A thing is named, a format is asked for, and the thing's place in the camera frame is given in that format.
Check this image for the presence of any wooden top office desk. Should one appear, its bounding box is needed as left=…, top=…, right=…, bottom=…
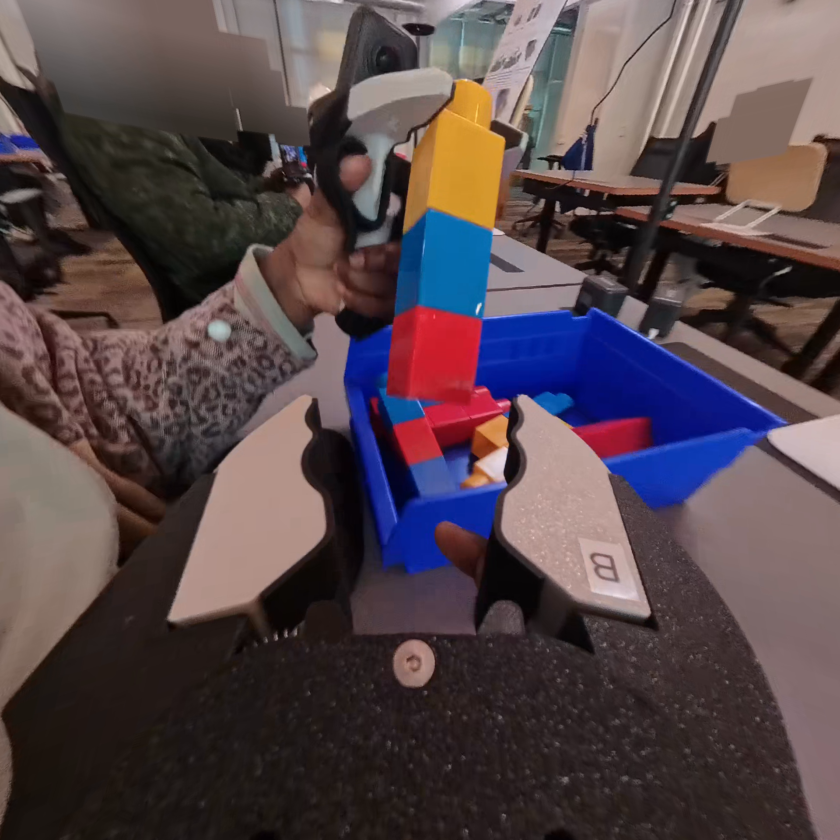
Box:
left=514, top=168, right=723, bottom=257
left=613, top=202, right=840, bottom=391

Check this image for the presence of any black metal pole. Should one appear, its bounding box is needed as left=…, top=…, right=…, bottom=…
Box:
left=617, top=0, right=747, bottom=291

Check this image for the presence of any person's pale grey clothing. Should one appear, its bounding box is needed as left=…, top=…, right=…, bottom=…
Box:
left=0, top=403, right=120, bottom=729

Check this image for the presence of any person's left forearm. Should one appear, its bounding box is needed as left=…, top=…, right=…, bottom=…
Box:
left=0, top=245, right=320, bottom=490

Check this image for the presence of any black office chair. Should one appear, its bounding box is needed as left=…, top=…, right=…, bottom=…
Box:
left=630, top=121, right=723, bottom=181
left=682, top=252, right=798, bottom=358

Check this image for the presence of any person's left hand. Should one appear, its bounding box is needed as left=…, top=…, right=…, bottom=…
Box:
left=262, top=153, right=403, bottom=337

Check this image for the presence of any instruction poster board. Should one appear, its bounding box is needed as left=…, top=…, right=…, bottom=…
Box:
left=484, top=0, right=569, bottom=93

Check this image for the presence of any orange blue red block tower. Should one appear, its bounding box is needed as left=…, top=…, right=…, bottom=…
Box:
left=386, top=79, right=506, bottom=406

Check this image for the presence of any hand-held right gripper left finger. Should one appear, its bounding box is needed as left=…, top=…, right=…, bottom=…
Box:
left=167, top=394, right=355, bottom=635

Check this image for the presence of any pile of toy blocks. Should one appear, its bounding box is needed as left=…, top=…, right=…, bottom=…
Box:
left=371, top=374, right=654, bottom=500

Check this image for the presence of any blue jacket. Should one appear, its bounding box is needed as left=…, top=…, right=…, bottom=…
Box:
left=562, top=123, right=599, bottom=173

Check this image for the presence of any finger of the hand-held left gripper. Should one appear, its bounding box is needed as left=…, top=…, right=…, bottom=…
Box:
left=346, top=67, right=455, bottom=142
left=489, top=118, right=530, bottom=173

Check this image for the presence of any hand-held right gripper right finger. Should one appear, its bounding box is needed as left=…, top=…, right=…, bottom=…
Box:
left=474, top=394, right=653, bottom=635

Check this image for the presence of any blue plastic bin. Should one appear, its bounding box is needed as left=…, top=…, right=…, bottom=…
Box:
left=343, top=308, right=787, bottom=573

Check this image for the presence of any wooden board on white stand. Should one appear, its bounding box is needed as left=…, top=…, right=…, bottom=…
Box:
left=705, top=141, right=829, bottom=236

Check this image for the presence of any small black charger box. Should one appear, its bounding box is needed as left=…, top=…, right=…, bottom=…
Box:
left=638, top=294, right=685, bottom=340
left=575, top=274, right=631, bottom=319

